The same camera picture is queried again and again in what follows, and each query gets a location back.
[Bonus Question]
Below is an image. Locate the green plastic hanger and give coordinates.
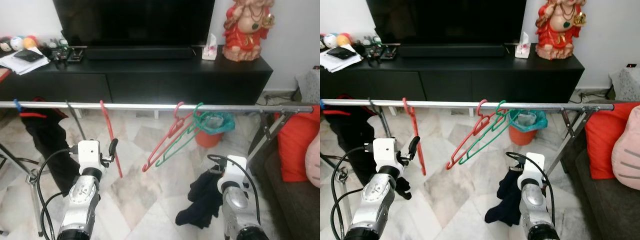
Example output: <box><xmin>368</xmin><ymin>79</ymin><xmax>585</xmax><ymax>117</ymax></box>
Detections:
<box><xmin>155</xmin><ymin>102</ymin><xmax>206</xmax><ymax>168</ymax></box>
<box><xmin>459</xmin><ymin>100</ymin><xmax>508</xmax><ymax>166</ymax></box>

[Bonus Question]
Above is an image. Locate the pink Hello Kitty pillow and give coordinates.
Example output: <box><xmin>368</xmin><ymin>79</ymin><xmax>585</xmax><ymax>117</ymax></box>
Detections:
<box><xmin>305</xmin><ymin>132</ymin><xmax>321</xmax><ymax>188</ymax></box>
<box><xmin>612</xmin><ymin>105</ymin><xmax>640</xmax><ymax>191</ymax></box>

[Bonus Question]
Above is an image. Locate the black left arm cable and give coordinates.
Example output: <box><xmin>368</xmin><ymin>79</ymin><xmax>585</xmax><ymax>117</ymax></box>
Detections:
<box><xmin>330</xmin><ymin>145</ymin><xmax>375</xmax><ymax>240</ymax></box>
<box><xmin>36</xmin><ymin>146</ymin><xmax>78</xmax><ymax>240</ymax></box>

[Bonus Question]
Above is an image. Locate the black soundbar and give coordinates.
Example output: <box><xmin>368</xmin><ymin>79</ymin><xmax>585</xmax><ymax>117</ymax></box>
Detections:
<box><xmin>398</xmin><ymin>44</ymin><xmax>506</xmax><ymax>58</ymax></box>
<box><xmin>86</xmin><ymin>46</ymin><xmax>195</xmax><ymax>61</ymax></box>

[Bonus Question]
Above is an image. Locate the white paper stack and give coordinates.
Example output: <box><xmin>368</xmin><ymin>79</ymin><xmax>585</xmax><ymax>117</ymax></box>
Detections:
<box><xmin>320</xmin><ymin>44</ymin><xmax>363</xmax><ymax>73</ymax></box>
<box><xmin>0</xmin><ymin>47</ymin><xmax>51</xmax><ymax>76</ymax></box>

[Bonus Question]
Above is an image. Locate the black wallet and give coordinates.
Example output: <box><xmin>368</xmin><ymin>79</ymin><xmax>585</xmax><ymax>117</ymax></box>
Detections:
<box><xmin>326</xmin><ymin>46</ymin><xmax>357</xmax><ymax>61</ymax></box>
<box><xmin>13</xmin><ymin>49</ymin><xmax>45</xmax><ymax>63</ymax></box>

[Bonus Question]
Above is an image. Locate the orange bin teal bag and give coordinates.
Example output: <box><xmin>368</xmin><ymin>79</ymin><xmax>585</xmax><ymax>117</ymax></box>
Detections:
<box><xmin>192</xmin><ymin>111</ymin><xmax>236</xmax><ymax>149</ymax></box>
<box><xmin>507</xmin><ymin>109</ymin><xmax>550</xmax><ymax>147</ymax></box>

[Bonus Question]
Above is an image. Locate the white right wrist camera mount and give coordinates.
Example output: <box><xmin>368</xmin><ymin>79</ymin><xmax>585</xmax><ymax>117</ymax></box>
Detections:
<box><xmin>217</xmin><ymin>155</ymin><xmax>248</xmax><ymax>188</ymax></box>
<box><xmin>517</xmin><ymin>152</ymin><xmax>546</xmax><ymax>186</ymax></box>

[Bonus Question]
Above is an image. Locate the silver metal clothes rack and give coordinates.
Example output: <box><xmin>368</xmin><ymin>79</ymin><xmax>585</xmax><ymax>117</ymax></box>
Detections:
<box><xmin>320</xmin><ymin>98</ymin><xmax>616</xmax><ymax>237</ymax></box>
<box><xmin>0</xmin><ymin>100</ymin><xmax>316</xmax><ymax>237</ymax></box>

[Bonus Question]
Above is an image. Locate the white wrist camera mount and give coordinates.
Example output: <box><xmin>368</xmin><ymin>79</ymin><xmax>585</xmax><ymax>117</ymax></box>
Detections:
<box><xmin>217</xmin><ymin>155</ymin><xmax>248</xmax><ymax>188</ymax></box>
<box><xmin>372</xmin><ymin>138</ymin><xmax>401</xmax><ymax>168</ymax></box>
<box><xmin>517</xmin><ymin>152</ymin><xmax>546</xmax><ymax>186</ymax></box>
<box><xmin>76</xmin><ymin>140</ymin><xmax>105</xmax><ymax>171</ymax></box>

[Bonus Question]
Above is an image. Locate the red figurine statue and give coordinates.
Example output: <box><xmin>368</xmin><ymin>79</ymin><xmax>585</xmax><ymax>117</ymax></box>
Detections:
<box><xmin>535</xmin><ymin>0</ymin><xmax>587</xmax><ymax>61</ymax></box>
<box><xmin>222</xmin><ymin>0</ymin><xmax>276</xmax><ymax>63</ymax></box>

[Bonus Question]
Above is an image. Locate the green electronics board pile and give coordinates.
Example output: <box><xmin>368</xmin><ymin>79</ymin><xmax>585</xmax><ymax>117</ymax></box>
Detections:
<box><xmin>50</xmin><ymin>40</ymin><xmax>85</xmax><ymax>63</ymax></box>
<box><xmin>361</xmin><ymin>37</ymin><xmax>398</xmax><ymax>62</ymax></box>

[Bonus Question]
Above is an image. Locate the dark grey sofa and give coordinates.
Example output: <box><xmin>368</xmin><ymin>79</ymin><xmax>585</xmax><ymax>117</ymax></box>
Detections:
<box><xmin>565</xmin><ymin>115</ymin><xmax>640</xmax><ymax>240</ymax></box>
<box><xmin>260</xmin><ymin>115</ymin><xmax>321</xmax><ymax>240</ymax></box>

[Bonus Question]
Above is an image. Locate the red plastic hanger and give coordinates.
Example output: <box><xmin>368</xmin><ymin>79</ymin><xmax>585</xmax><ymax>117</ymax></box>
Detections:
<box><xmin>141</xmin><ymin>101</ymin><xmax>187</xmax><ymax>173</ymax></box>
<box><xmin>99</xmin><ymin>100</ymin><xmax>124</xmax><ymax>179</ymax></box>
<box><xmin>446</xmin><ymin>99</ymin><xmax>490</xmax><ymax>171</ymax></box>
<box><xmin>401</xmin><ymin>97</ymin><xmax>427</xmax><ymax>177</ymax></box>

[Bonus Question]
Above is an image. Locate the red cushion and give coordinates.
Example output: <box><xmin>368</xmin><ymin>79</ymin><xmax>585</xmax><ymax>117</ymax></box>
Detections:
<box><xmin>585</xmin><ymin>102</ymin><xmax>640</xmax><ymax>180</ymax></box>
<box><xmin>277</xmin><ymin>105</ymin><xmax>321</xmax><ymax>183</ymax></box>

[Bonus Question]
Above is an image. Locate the black television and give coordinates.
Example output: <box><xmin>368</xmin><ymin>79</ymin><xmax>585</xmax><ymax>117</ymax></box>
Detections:
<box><xmin>366</xmin><ymin>0</ymin><xmax>527</xmax><ymax>45</ymax></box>
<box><xmin>52</xmin><ymin>0</ymin><xmax>216</xmax><ymax>47</ymax></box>

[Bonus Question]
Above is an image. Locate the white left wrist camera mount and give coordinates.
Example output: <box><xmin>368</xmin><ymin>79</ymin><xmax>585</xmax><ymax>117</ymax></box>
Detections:
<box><xmin>372</xmin><ymin>138</ymin><xmax>401</xmax><ymax>168</ymax></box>
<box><xmin>76</xmin><ymin>140</ymin><xmax>105</xmax><ymax>171</ymax></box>

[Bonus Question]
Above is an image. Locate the white tissue box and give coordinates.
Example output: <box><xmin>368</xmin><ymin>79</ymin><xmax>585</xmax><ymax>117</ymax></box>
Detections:
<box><xmin>515</xmin><ymin>31</ymin><xmax>531</xmax><ymax>60</ymax></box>
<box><xmin>201</xmin><ymin>32</ymin><xmax>219</xmax><ymax>62</ymax></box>

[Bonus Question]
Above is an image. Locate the thin black hanger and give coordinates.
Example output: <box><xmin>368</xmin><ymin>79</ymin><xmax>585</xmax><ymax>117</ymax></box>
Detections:
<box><xmin>65</xmin><ymin>100</ymin><xmax>87</xmax><ymax>142</ymax></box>
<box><xmin>367</xmin><ymin>97</ymin><xmax>392</xmax><ymax>140</ymax></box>

